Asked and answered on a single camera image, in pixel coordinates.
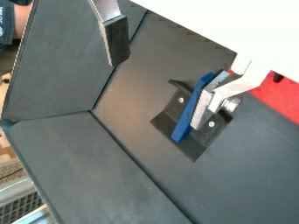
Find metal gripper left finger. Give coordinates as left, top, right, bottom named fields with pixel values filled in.
left=88, top=0, right=129, bottom=67

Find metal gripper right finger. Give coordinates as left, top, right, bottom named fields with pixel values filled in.
left=191, top=56, right=269, bottom=130

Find blue rectangular block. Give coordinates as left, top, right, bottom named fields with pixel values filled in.
left=170, top=73, right=213, bottom=143

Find red shape-sorting board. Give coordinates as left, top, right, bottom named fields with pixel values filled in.
left=227, top=68, right=299, bottom=126

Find dark grey curved fixture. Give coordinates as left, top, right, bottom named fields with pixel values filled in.
left=150, top=79, right=232, bottom=162

